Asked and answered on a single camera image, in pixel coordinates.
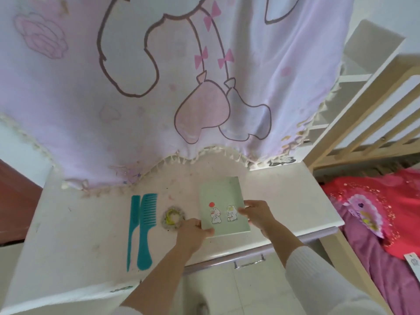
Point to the white desk with drawers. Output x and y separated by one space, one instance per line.
131 232

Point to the person's right forearm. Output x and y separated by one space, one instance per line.
315 275

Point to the green bunny-print folding mirror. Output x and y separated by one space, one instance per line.
223 206

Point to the person's right hand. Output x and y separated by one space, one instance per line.
261 217

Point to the fuzzy grey hair scrunchie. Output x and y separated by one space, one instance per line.
172 217

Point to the fine-tooth teal tail comb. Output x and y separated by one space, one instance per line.
133 226

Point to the wide-tooth teal comb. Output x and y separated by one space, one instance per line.
147 226

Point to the purple bed sheet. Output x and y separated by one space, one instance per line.
377 259

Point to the person's left hand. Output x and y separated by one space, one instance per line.
190 234

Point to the person's left thumb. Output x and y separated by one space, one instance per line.
205 232

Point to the person's right thumb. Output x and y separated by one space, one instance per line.
245 211

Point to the pink cartoon-print curtain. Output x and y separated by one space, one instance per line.
164 78

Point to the person's left forearm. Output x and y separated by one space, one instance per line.
154 278

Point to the beige wooden bed frame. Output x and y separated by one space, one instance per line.
364 127

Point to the red patterned blanket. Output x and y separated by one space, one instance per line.
384 206

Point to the black bow hair clip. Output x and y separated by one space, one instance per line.
279 162

